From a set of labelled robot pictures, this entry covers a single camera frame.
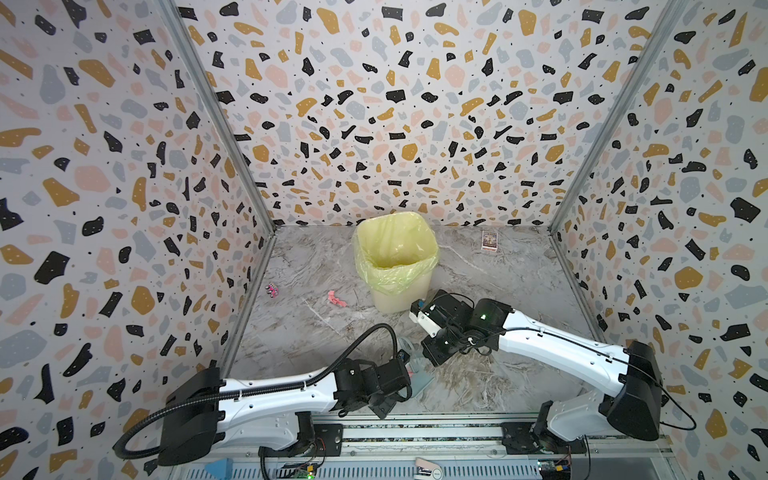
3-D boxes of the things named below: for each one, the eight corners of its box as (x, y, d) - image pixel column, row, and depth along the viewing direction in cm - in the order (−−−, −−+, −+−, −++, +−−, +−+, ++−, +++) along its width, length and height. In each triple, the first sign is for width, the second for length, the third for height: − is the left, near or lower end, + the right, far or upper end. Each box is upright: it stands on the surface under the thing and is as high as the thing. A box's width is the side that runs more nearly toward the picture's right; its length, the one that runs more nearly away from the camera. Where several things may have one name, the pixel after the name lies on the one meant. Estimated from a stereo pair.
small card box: (480, 249, 119) (482, 245, 117) (482, 234, 124) (483, 230, 122) (496, 252, 118) (498, 247, 116) (497, 237, 123) (498, 232, 121)
